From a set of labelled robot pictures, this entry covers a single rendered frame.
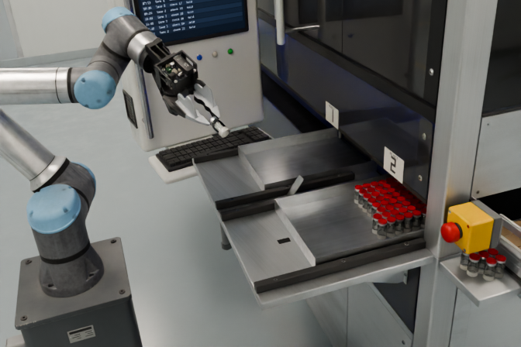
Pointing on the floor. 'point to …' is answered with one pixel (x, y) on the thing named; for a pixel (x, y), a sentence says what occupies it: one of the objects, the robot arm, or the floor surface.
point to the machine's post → (456, 130)
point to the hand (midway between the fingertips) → (210, 119)
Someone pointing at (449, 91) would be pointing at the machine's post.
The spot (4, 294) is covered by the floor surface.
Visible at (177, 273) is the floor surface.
